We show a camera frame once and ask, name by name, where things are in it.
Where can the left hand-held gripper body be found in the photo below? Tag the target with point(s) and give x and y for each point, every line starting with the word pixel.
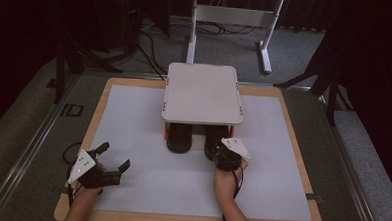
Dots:
pixel 96 178

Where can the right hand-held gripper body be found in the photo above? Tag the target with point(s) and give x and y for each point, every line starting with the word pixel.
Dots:
pixel 228 162

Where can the black shoe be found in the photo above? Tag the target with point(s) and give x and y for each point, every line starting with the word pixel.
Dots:
pixel 213 138
pixel 179 140

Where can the white two-tier shoe rack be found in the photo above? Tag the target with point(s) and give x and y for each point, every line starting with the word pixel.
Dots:
pixel 203 94

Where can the person's left hand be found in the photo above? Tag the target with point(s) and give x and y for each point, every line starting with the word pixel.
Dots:
pixel 87 194

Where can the person's right hand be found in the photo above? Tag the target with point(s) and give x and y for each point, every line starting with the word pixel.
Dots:
pixel 226 183

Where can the white table mat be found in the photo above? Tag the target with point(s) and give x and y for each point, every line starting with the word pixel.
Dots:
pixel 167 186

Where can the black floor socket plate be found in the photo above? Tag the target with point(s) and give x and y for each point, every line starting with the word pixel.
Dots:
pixel 72 110

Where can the black tripod stand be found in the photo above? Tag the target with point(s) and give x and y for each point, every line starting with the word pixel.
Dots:
pixel 60 68
pixel 328 79

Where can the black tape strip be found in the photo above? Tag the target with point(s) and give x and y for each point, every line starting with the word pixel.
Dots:
pixel 313 196

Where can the dark computer tower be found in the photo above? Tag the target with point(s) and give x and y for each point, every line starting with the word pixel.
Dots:
pixel 133 17

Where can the white metal stand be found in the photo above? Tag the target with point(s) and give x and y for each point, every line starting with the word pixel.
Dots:
pixel 234 15

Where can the metal floor rail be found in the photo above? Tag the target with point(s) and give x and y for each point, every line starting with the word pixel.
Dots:
pixel 25 156
pixel 351 170

